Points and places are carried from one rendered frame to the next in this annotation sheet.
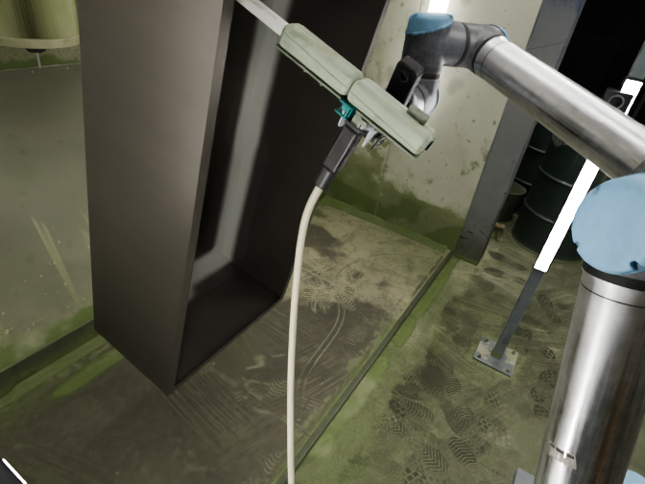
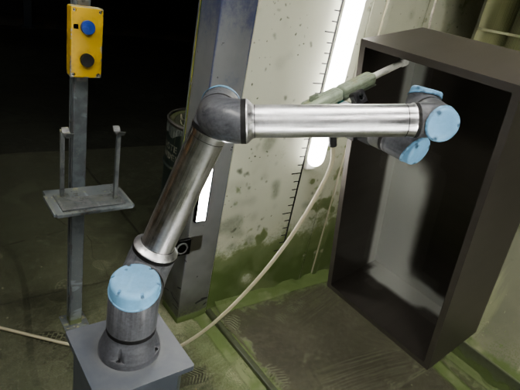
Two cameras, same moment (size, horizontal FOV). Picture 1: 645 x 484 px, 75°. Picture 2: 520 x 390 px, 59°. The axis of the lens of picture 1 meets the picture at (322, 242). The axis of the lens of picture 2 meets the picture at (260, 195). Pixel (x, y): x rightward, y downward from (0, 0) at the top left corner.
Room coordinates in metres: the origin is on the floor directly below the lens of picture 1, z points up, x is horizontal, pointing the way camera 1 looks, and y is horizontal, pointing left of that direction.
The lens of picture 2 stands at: (1.10, -1.55, 1.77)
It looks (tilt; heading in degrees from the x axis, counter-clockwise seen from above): 25 degrees down; 111
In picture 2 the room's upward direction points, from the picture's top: 12 degrees clockwise
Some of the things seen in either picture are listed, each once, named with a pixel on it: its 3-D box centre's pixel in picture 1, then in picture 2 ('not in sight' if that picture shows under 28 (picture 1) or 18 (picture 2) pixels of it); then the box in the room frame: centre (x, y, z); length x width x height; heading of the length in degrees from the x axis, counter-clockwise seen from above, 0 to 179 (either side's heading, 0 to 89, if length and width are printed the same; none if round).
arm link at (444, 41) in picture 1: (429, 44); (421, 109); (1.00, -0.16, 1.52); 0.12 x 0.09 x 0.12; 116
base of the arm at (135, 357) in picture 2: not in sight; (130, 336); (0.42, -0.63, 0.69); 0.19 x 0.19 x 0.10
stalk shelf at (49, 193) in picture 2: not in sight; (88, 199); (-0.18, -0.19, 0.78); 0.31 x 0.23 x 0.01; 62
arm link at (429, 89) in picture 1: (413, 99); (404, 143); (0.99, -0.16, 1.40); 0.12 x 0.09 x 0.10; 154
